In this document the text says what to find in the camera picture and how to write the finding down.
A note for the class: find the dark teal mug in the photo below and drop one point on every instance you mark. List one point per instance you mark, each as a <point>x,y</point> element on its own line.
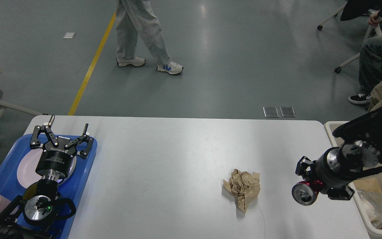
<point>30,192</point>

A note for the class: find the crumpled brown paper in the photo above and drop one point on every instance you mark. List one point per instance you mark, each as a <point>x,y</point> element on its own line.
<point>244,187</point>

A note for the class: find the seated person in jeans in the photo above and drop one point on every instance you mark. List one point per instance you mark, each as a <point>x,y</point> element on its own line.
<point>370,64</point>

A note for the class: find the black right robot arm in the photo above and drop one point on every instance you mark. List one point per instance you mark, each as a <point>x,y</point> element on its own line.
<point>359,156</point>

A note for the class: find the white plastic bin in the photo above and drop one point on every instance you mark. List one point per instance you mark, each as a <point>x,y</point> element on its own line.
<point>373,233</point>

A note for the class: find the floor socket plate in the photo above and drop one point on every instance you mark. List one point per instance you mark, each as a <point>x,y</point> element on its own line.
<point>287,112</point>
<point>270,112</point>

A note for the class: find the right floor socket plate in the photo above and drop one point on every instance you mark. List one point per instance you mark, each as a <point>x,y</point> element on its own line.
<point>287,112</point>

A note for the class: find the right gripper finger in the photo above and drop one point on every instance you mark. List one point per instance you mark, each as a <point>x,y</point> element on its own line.
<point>304,168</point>
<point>345,193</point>

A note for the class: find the blue plastic tray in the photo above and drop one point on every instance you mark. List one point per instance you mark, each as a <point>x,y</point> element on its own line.
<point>72,188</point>

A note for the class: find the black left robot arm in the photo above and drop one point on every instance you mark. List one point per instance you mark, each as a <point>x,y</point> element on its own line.
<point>42,181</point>

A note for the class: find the standing person in black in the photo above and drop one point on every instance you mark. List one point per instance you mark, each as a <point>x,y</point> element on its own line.
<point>135,18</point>

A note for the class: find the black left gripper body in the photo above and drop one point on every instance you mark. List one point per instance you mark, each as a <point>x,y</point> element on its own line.
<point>55,162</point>

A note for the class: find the left floor socket plate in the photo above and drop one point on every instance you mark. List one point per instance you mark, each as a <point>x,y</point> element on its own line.
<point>270,112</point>

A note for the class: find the red snack wrapper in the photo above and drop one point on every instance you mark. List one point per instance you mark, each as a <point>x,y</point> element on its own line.
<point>306,192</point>

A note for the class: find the pink plate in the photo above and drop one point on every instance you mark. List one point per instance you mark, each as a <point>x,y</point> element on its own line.
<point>26,171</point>

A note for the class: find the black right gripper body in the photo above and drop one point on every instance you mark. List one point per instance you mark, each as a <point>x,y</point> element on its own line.
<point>327,169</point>

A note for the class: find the light green plate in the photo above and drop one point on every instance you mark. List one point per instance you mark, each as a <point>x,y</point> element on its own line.
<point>70,173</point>

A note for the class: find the aluminium foil tray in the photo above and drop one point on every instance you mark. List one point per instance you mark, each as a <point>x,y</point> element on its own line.
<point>372,206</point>

